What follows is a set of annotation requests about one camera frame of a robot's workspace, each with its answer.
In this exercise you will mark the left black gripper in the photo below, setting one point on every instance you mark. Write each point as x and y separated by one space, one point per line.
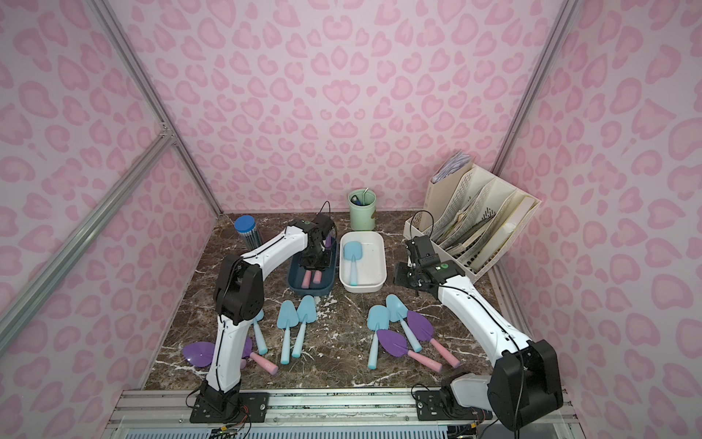
315 258

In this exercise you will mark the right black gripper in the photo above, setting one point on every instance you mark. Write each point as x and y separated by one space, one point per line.
406 276

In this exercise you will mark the dark teal storage box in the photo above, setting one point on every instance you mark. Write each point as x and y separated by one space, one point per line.
296 273

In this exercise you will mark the white storage box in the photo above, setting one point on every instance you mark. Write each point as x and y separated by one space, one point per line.
372 268

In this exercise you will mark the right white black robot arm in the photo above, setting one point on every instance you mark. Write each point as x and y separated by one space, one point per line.
525 384

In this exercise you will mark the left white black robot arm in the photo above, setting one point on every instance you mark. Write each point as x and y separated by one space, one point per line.
239 297

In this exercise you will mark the blue shovel right angled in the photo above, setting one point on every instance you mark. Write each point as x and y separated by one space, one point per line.
399 313

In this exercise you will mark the blue shovel right vertical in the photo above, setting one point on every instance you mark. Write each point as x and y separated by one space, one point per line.
377 319

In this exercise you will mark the green pen cup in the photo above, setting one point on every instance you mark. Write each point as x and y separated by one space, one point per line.
362 210

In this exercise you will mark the white file organizer rack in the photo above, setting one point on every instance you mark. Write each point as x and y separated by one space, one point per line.
472 216

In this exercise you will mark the blue lid pen tube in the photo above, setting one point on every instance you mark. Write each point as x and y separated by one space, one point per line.
247 228

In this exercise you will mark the pointed purple shovel right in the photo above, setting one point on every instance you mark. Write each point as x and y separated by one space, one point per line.
397 346

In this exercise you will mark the square purple shovel far left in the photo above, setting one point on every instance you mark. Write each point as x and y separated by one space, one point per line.
249 354

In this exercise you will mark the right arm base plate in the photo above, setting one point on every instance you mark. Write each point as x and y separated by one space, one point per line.
434 405

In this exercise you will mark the round purple shovel pink handle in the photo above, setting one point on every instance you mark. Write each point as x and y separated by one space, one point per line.
200 354

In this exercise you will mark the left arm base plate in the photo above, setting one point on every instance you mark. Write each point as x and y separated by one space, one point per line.
215 410

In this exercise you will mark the aluminium frame rail front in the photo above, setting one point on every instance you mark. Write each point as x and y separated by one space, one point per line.
318 413

